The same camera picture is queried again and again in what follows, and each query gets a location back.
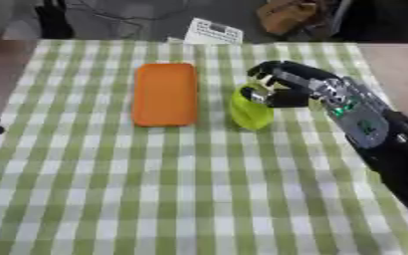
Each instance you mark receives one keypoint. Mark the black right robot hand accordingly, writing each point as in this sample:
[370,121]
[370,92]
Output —
[297,79]

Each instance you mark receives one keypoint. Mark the brown bag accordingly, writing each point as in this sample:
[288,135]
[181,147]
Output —
[287,14]

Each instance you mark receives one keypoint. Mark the orange rectangular tray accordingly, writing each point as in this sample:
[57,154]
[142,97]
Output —
[165,94]

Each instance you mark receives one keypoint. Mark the black bag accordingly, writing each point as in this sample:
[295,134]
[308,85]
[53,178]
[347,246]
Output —
[53,18]

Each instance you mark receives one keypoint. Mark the lime green cup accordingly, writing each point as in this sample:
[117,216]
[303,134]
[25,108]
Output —
[249,111]

